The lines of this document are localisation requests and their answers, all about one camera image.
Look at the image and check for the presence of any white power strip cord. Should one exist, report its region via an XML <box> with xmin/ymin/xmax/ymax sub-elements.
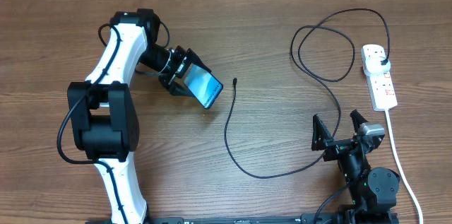
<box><xmin>383</xmin><ymin>109</ymin><xmax>424</xmax><ymax>224</ymax></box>

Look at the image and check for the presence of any blue Galaxy smartphone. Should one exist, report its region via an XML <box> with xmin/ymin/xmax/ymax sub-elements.
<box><xmin>183</xmin><ymin>64</ymin><xmax>223</xmax><ymax>109</ymax></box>

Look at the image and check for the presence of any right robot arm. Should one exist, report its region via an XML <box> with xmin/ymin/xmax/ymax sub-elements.
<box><xmin>302</xmin><ymin>110</ymin><xmax>400</xmax><ymax>223</ymax></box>

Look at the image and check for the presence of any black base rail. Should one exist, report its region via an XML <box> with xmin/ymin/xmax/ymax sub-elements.
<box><xmin>84</xmin><ymin>213</ymin><xmax>400</xmax><ymax>224</ymax></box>

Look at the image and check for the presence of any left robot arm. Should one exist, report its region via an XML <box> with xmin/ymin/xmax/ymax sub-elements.
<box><xmin>57</xmin><ymin>8</ymin><xmax>223</xmax><ymax>223</ymax></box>

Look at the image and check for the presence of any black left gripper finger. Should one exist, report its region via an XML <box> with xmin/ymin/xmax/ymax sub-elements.
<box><xmin>186</xmin><ymin>49</ymin><xmax>212</xmax><ymax>73</ymax></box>
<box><xmin>166</xmin><ymin>81</ymin><xmax>194</xmax><ymax>98</ymax></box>

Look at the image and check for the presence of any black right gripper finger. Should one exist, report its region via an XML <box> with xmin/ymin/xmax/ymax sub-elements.
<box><xmin>350</xmin><ymin>110</ymin><xmax>367</xmax><ymax>133</ymax></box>
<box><xmin>311</xmin><ymin>114</ymin><xmax>334</xmax><ymax>151</ymax></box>

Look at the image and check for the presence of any black charging cable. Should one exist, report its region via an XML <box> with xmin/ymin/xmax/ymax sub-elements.
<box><xmin>224</xmin><ymin>8</ymin><xmax>391</xmax><ymax>179</ymax></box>

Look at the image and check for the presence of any white power strip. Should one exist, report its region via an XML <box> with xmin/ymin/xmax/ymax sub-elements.
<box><xmin>361</xmin><ymin>44</ymin><xmax>398</xmax><ymax>111</ymax></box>

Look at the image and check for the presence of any white charger plug adapter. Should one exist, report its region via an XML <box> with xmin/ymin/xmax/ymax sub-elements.
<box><xmin>363</xmin><ymin>57</ymin><xmax>391</xmax><ymax>77</ymax></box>

